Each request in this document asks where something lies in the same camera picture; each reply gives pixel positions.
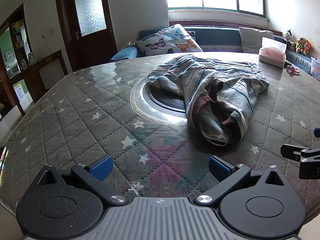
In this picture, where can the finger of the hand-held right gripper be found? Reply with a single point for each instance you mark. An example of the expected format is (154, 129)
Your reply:
(290, 151)
(317, 132)

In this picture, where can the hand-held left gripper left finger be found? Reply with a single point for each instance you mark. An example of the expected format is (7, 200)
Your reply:
(101, 167)

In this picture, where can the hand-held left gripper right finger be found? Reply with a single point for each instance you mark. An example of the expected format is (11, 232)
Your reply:
(217, 168)

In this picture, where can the striped knit shirt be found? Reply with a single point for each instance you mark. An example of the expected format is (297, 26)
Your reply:
(200, 85)

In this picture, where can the clear plastic container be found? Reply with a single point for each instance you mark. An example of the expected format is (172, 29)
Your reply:
(315, 67)

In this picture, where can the small pink toy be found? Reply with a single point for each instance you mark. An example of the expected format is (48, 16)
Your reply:
(292, 69)

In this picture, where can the round black induction cooktop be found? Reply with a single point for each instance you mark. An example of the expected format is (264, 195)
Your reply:
(170, 102)

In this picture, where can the orange plush toy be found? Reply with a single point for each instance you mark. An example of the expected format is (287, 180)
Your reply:
(307, 47)

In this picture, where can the yellow green plush toy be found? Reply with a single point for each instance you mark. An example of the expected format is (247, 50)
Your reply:
(298, 45)

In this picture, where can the pink tissue box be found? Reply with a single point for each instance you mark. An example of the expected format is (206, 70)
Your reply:
(271, 55)

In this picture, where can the black white cow plush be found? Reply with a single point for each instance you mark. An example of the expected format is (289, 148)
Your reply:
(288, 36)

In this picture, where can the light blue cushion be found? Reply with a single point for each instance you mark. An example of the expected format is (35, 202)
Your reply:
(125, 53)

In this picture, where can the grey pillow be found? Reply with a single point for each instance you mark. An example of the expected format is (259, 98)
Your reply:
(250, 38)

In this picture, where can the dark wooden glass door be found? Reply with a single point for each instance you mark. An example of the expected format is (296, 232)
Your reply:
(67, 42)

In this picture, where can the white microwave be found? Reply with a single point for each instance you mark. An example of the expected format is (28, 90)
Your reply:
(13, 71)

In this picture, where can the blue cushioned sofa bench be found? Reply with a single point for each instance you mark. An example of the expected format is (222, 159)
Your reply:
(217, 37)

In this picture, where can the butterfly print pillow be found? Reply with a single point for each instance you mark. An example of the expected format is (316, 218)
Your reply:
(165, 41)

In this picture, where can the dark wooden shelf cabinet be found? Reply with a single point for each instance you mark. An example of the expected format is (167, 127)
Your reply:
(5, 55)

